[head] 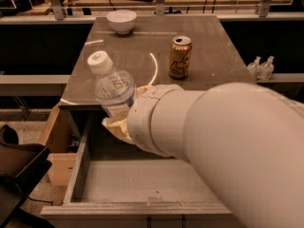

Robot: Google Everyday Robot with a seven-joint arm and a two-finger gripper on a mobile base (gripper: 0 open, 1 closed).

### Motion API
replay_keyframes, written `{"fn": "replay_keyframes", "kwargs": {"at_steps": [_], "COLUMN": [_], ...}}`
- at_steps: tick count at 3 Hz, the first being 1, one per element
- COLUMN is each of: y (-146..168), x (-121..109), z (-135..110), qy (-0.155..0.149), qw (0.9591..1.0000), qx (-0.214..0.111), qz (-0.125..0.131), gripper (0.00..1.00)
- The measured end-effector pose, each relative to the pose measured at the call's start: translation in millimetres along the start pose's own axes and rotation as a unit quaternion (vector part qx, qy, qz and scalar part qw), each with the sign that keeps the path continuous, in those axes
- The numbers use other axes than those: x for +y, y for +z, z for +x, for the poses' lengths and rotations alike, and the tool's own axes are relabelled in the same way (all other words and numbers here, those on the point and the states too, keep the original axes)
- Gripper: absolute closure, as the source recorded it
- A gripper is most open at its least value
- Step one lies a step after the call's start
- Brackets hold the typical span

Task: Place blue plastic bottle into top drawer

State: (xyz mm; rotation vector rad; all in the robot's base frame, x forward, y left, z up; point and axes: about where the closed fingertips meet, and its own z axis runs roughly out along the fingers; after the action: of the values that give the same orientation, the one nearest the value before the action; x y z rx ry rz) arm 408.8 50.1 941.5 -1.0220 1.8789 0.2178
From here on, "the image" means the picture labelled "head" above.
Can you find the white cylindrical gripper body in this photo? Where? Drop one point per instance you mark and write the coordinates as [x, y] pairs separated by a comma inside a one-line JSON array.
[[142, 119]]

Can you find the clear plastic water bottle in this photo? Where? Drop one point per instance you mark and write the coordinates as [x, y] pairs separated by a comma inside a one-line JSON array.
[[115, 89]]

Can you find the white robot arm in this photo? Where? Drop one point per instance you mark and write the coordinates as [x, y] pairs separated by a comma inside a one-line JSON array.
[[245, 141]]

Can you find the grey cabinet with glossy top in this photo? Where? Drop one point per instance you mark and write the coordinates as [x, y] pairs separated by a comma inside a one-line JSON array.
[[145, 52]]

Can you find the open grey top drawer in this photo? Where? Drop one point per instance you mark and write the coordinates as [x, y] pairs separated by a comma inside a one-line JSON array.
[[116, 185]]

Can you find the left clear pump bottle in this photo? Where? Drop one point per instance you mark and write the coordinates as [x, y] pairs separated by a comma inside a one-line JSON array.
[[254, 67]]

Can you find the clear pump bottle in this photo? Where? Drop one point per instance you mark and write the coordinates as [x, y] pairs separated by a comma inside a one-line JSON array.
[[266, 69], [254, 67]]

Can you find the right clear pump bottle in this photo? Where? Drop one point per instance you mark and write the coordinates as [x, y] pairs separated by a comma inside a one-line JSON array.
[[266, 69]]

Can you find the orange soda can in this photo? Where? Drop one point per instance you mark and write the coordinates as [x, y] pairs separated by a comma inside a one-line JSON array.
[[180, 54]]

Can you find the cardboard box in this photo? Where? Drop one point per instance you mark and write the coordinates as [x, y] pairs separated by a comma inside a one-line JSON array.
[[56, 136]]

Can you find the white ceramic bowl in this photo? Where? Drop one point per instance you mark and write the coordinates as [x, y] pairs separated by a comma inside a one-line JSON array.
[[122, 21]]

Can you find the dark office chair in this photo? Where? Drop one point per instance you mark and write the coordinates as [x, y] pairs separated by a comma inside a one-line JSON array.
[[22, 166]]

